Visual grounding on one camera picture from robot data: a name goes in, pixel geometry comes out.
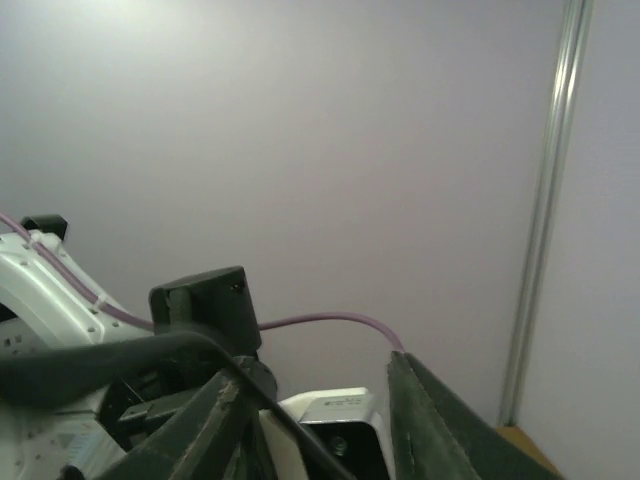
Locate right aluminium corner post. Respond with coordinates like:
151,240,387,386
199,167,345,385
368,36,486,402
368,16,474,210
498,1,594,425

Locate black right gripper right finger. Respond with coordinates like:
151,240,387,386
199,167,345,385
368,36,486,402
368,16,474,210
387,351,559,480

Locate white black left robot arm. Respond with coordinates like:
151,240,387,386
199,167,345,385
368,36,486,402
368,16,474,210
1,216,277,479

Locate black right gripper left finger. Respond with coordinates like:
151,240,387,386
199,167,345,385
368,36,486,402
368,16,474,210
101,372,257,480

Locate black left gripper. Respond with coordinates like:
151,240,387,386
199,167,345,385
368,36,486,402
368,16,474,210
98,266,262,450

